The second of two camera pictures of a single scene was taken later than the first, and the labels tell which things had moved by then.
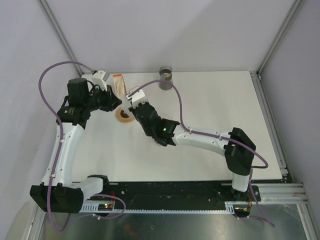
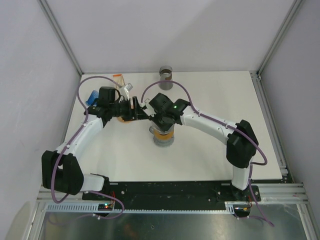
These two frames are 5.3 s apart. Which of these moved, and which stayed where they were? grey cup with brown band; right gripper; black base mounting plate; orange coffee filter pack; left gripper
Moved: right gripper; left gripper
Stayed: orange coffee filter pack; grey cup with brown band; black base mounting plate
